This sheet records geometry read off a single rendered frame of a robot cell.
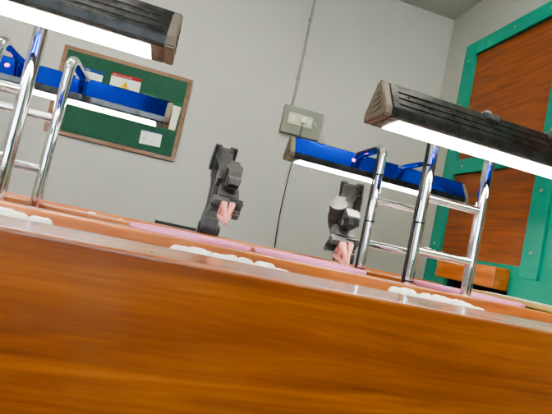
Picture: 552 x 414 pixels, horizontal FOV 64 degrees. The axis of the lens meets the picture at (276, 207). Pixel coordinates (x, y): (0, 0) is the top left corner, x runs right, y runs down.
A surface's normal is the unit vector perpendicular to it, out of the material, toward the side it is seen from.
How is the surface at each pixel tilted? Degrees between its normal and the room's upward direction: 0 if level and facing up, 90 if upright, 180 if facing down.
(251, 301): 90
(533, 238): 90
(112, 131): 90
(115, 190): 90
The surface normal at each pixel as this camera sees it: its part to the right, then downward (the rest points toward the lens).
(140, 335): 0.25, -0.02
